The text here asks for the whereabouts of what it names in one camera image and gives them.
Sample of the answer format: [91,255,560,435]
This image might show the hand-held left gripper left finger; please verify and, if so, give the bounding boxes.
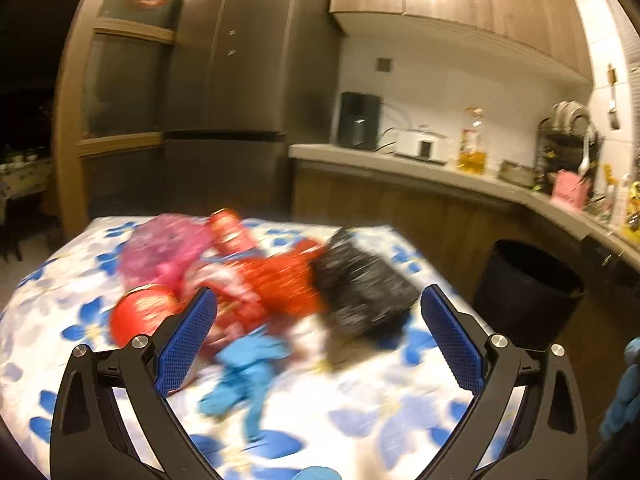
[50,285,223,480]

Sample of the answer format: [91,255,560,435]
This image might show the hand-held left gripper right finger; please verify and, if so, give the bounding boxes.
[420,284,593,480]

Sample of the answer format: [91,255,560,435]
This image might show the black trash bin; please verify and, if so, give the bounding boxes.
[472,239,586,356]

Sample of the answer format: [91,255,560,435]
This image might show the black plastic bag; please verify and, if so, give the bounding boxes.
[310,227,421,341]

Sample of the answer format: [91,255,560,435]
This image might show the person's right hand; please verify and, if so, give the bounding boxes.
[600,337,640,441]

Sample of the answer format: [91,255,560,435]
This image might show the person's left hand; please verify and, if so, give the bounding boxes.
[295,466,343,480]

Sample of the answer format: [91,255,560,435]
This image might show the red printed can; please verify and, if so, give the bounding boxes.
[110,284,181,348]
[207,208,261,261]

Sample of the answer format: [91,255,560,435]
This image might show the blue plastic bag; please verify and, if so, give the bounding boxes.
[200,335,291,443]

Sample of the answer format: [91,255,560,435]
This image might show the pink plastic bag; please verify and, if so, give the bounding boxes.
[120,212,211,288]

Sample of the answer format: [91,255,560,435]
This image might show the red snack wrapper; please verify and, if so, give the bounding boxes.
[180,237,328,356]

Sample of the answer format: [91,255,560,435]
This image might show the blue floral tablecloth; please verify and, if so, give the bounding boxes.
[0,215,591,480]

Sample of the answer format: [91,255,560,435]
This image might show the wooden base cabinets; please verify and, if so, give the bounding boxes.
[289,142,640,321]

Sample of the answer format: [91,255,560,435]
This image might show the steel pot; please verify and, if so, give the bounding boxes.
[500,159,536,186]

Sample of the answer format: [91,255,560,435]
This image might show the cooking oil bottle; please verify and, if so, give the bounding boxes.
[457,106,488,175]

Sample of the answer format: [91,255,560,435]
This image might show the pink cloth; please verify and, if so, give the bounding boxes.
[550,170,588,206]

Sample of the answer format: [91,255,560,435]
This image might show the white rice cooker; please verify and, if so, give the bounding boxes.
[395,127,448,163]

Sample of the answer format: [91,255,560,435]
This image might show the white plastic bottle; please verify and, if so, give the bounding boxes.
[612,174,632,228]

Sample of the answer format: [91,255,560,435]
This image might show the dining table with dotted cloth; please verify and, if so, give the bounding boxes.
[0,147,53,211]

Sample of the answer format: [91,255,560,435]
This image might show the black dish rack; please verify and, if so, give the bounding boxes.
[535,100,601,196]

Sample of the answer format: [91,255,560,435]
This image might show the black air fryer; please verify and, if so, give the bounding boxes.
[337,91,383,151]

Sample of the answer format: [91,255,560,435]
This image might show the grey steel refrigerator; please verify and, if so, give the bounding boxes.
[165,0,346,221]

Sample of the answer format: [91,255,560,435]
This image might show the wooden glass door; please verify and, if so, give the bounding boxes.
[52,0,201,241]

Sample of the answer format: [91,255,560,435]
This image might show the hanging kitchen spatula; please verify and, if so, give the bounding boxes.
[606,64,622,130]

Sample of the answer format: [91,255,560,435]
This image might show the black power cable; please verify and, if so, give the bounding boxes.
[377,105,418,153]

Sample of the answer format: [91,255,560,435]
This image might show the wooden wall cabinets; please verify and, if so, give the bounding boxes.
[327,0,596,86]

